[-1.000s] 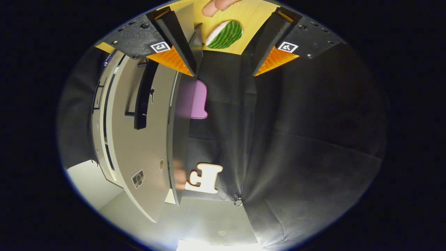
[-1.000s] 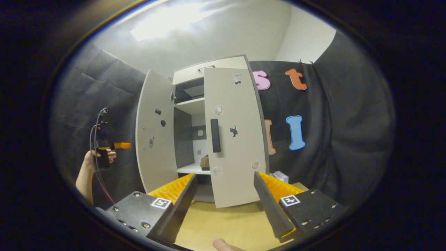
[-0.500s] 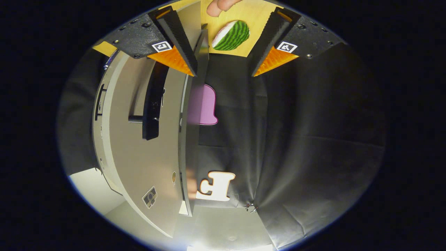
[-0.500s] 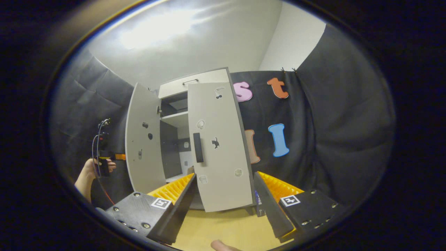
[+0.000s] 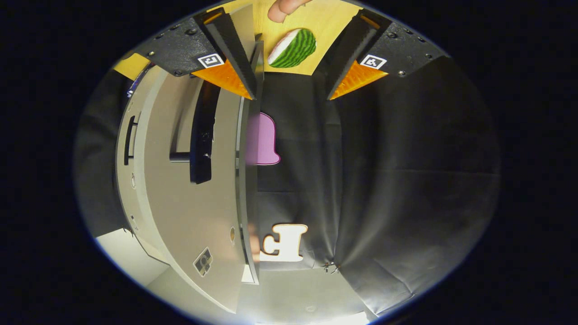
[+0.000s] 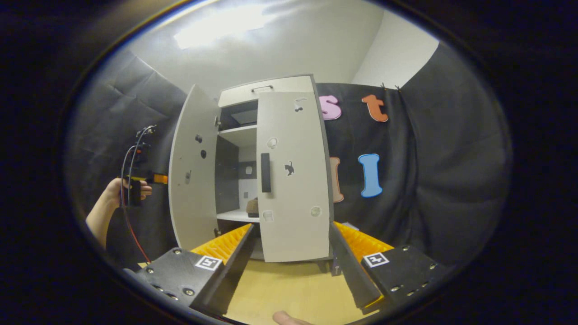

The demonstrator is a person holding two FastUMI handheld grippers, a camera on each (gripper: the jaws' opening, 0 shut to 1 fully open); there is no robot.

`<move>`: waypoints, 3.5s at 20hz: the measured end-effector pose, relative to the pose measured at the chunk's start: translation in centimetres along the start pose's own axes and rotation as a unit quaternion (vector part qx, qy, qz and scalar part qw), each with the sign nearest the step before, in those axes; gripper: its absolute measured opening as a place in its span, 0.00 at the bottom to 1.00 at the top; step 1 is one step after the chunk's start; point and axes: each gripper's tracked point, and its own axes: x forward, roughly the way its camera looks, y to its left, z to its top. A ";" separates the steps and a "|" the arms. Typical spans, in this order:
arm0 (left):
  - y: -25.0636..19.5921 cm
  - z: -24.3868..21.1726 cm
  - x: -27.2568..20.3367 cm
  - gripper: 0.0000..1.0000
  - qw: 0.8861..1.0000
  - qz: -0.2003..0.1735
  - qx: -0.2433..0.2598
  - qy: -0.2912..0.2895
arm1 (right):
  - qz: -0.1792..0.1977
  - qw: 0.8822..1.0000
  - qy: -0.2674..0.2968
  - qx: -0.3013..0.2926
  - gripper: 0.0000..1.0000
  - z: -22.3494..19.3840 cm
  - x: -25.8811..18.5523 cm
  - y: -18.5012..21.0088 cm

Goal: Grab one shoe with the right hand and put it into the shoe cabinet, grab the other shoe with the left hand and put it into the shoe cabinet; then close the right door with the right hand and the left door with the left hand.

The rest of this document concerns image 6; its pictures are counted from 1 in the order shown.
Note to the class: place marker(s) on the black backdrop cloth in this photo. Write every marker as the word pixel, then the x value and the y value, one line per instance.
pixel 442 158

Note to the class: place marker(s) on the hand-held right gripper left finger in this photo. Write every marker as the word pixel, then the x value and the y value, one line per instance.
pixel 235 266

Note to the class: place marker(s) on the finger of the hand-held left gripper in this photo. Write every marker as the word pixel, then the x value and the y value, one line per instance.
pixel 160 178

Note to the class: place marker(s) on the white cabinet door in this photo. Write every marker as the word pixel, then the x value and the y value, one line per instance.
pixel 298 203
pixel 194 212

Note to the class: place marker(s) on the white cabinet drawer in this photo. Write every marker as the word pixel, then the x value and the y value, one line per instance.
pixel 289 85

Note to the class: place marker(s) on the brown fuzzy shoe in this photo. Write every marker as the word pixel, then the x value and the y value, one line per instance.
pixel 253 207

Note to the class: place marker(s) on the white shoe cabinet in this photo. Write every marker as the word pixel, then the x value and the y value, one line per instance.
pixel 239 135

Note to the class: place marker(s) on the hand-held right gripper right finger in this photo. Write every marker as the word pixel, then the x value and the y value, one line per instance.
pixel 350 271

